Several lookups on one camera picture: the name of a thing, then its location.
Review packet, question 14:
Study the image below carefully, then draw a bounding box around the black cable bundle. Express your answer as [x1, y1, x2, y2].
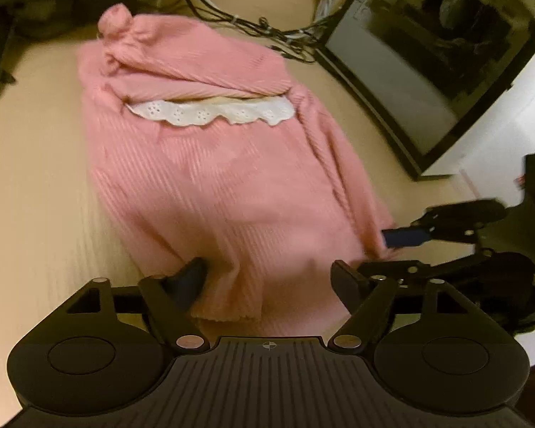
[160, 0, 337, 64]

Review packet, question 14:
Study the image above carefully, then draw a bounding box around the pink ribbed garment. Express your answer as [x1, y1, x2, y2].
[78, 4, 399, 336]

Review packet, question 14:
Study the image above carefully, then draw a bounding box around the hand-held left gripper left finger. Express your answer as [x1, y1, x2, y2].
[65, 256, 208, 353]

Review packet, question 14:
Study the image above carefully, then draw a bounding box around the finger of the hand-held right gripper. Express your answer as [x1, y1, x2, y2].
[357, 250, 535, 288]
[382, 200, 508, 249]

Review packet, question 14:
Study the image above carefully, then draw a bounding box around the white computer case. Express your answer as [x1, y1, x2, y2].
[314, 0, 535, 182]

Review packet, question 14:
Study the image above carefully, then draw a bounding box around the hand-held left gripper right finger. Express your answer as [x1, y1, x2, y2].
[330, 259, 473, 353]

